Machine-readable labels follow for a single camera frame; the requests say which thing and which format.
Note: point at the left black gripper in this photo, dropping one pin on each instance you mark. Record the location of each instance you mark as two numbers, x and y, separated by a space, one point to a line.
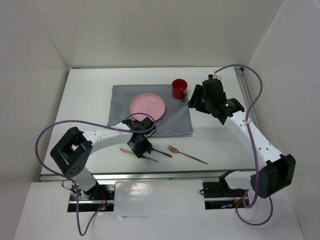
147 145

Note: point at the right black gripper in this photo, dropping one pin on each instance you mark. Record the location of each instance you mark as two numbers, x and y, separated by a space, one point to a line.
198 92

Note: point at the copper knife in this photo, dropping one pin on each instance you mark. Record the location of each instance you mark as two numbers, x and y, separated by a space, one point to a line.
132 153

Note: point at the copper fork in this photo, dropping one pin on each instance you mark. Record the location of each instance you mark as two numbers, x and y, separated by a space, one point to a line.
176 151

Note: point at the red enamel mug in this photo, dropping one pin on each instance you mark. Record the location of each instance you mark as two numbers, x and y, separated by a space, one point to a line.
179 88

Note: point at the copper spoon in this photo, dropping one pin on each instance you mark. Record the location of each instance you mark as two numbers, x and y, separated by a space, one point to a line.
163 153

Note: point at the pink plate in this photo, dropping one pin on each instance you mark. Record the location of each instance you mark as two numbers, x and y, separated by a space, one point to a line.
147 103

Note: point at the grey cloth placemat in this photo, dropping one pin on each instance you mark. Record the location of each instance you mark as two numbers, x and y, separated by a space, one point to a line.
171 115

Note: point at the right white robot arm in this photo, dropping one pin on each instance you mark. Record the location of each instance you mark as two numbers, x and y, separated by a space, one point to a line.
275 170

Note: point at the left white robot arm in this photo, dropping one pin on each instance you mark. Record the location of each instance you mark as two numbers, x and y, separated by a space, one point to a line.
72 151

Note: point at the right aluminium rail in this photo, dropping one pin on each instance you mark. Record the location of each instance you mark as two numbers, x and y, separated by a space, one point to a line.
252 115

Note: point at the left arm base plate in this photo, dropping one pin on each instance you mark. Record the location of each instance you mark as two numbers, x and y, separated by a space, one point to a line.
103 199

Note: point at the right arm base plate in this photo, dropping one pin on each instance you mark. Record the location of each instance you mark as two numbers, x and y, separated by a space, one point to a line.
218 195

